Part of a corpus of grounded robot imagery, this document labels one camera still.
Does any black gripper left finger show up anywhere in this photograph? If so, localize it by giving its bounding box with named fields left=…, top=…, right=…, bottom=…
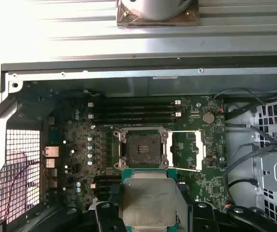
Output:
left=56, top=181, right=127, bottom=232

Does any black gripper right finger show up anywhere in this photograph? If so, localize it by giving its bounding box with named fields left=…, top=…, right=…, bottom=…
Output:
left=177, top=190, right=277, bottom=232

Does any silver topped CPU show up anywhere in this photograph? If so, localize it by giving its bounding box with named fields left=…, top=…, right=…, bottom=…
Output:
left=121, top=168, right=179, bottom=232

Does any metal wire locking lever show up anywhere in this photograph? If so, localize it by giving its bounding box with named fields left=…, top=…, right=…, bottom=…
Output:
left=169, top=166, right=202, bottom=173

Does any metal socket cover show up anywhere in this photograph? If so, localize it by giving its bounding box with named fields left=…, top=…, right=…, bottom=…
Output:
left=167, top=130, right=206, bottom=173

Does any RAM slot with white clips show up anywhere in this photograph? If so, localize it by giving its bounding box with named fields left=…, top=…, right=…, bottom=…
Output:
left=87, top=111, right=183, bottom=119
left=87, top=99, right=183, bottom=107
left=89, top=182, right=123, bottom=190

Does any RAM slot with black clips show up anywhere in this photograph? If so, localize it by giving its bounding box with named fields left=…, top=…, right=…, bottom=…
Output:
left=91, top=105, right=181, bottom=113
left=91, top=117, right=181, bottom=125
left=97, top=175, right=123, bottom=183

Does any CPU socket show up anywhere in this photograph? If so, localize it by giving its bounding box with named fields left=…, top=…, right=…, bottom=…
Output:
left=113, top=126, right=170, bottom=170

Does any green motherboard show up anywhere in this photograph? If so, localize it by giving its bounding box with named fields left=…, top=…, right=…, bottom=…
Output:
left=44, top=94, right=226, bottom=213

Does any silver metal drive cage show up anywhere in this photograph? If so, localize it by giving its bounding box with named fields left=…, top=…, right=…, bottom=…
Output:
left=250, top=95, right=277, bottom=232

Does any silver coin battery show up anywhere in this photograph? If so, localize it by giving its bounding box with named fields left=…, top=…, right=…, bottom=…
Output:
left=202, top=112, right=215, bottom=125

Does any black PC case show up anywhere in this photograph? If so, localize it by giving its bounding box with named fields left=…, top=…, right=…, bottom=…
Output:
left=0, top=56, right=277, bottom=232

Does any black data cable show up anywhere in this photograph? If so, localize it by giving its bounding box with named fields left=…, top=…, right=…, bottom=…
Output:
left=224, top=142, right=277, bottom=194

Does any thin red wire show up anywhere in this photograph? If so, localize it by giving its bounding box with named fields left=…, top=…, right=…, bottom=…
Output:
left=3, top=161, right=49, bottom=221

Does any grey flat cable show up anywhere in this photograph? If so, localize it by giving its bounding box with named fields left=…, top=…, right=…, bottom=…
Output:
left=224, top=122, right=277, bottom=145

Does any thin black wire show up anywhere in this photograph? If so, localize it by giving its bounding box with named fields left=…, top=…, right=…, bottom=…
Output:
left=211, top=87, right=268, bottom=114

